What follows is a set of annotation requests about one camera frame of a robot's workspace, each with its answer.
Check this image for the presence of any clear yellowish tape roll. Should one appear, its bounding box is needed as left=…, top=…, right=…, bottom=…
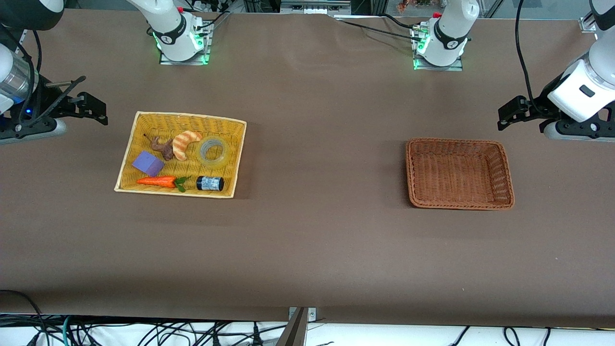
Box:
left=197, top=136, right=231, bottom=168

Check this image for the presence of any purple cube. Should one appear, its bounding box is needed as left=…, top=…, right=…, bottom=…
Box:
left=132, top=150, right=165, bottom=177

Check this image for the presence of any brown toy figure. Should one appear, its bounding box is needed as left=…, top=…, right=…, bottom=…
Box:
left=144, top=134, right=175, bottom=161

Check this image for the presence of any brown wicker basket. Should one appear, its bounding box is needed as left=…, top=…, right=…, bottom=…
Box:
left=406, top=137, right=515, bottom=211

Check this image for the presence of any toy croissant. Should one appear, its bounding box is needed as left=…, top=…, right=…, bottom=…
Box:
left=172, top=130, right=204, bottom=161

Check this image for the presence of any yellow wicker basket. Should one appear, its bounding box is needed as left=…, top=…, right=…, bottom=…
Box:
left=114, top=111, right=247, bottom=199

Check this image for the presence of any orange toy carrot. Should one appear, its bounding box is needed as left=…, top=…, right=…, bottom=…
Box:
left=136, top=176, right=190, bottom=193

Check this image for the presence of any small black jar blue label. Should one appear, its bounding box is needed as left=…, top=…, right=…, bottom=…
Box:
left=196, top=176, right=225, bottom=192

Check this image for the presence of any white power strip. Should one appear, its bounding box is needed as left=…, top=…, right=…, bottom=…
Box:
left=191, top=0, right=229, bottom=13

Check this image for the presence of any dark metal bar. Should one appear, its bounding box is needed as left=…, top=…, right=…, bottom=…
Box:
left=276, top=308, right=308, bottom=346

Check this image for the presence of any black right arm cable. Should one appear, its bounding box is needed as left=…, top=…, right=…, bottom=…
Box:
left=5, top=26, right=43, bottom=123

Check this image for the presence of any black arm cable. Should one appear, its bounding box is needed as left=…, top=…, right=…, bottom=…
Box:
left=5, top=26, right=43, bottom=123
left=515, top=0, right=535, bottom=104

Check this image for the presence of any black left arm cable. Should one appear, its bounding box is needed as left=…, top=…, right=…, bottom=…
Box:
left=515, top=0, right=535, bottom=104

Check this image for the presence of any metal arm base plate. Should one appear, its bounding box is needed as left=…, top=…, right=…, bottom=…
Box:
left=411, top=24, right=465, bottom=72
left=159, top=20, right=212, bottom=65

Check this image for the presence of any black cable on table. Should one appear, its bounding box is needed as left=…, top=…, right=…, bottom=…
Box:
left=336, top=13, right=426, bottom=43

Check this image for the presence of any black looping floor cable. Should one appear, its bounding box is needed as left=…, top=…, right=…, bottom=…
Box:
left=0, top=289, right=49, bottom=346

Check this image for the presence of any metal table edge bracket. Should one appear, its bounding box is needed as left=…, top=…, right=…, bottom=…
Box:
left=288, top=307, right=317, bottom=323

